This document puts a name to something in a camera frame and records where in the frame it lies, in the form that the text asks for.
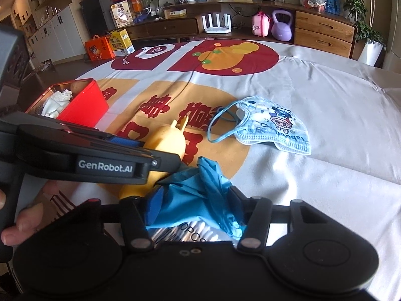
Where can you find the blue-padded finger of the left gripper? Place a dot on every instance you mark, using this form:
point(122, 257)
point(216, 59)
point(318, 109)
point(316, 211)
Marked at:
point(125, 141)

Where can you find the white gauze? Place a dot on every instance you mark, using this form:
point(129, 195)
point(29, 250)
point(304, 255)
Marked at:
point(56, 103)

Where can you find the yellow rubber toy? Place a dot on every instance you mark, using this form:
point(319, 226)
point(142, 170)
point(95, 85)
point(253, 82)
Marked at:
point(159, 156)

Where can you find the blue rubber glove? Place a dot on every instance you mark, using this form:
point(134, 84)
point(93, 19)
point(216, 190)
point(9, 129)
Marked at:
point(191, 194)

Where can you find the blue printed face mask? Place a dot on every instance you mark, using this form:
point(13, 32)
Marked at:
point(259, 120)

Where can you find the bag of cotton swabs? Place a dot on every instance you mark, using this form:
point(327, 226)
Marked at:
point(193, 231)

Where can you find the person's left hand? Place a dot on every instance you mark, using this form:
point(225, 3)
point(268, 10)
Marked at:
point(32, 218)

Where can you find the red metal tin box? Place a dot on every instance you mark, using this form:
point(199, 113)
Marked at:
point(87, 107)

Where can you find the orange gift bag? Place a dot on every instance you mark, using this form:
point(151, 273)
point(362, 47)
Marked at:
point(99, 48)

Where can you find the yellow carton box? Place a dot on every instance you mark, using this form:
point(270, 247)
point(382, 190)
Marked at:
point(121, 43)

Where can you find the cartoon printed snack box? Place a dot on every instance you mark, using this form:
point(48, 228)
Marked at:
point(122, 15)

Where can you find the black mini fridge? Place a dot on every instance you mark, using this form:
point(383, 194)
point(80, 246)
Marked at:
point(97, 15)

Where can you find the white wifi router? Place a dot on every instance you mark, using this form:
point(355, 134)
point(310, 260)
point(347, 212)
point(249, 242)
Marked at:
point(213, 24)

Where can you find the purple kettlebell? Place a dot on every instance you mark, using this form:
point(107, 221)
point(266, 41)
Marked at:
point(281, 30)

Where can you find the printed white red tablecloth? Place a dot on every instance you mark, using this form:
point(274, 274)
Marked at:
point(287, 184)

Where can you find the wooden TV cabinet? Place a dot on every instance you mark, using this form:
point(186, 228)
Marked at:
point(309, 28)

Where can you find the white plant pot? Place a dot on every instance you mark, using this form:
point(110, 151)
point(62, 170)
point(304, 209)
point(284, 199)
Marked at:
point(371, 53)

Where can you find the tall green potted tree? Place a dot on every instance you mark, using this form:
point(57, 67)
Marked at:
point(363, 19)

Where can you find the wooden wall shelf cabinet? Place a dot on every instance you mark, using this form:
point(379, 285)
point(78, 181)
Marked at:
point(54, 29)

